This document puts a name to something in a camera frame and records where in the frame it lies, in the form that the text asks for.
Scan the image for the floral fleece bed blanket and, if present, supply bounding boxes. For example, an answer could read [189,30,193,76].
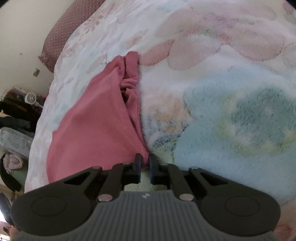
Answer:
[25,1,295,240]

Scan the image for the floral storage bag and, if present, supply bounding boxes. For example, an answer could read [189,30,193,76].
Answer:
[1,127,33,159]

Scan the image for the mauve quilted headboard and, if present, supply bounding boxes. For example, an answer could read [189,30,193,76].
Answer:
[38,0,104,73]

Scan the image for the dark hanging clothes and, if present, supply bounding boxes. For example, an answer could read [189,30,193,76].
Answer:
[1,87,42,132]

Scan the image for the white standing fan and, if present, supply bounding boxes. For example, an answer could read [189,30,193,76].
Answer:
[24,92,43,108]

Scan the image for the brass wall switch plate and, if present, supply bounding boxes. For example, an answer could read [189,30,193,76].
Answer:
[33,68,40,77]

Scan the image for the pink turtleneck long-sleeve top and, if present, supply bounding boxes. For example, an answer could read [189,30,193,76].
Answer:
[47,52,149,182]

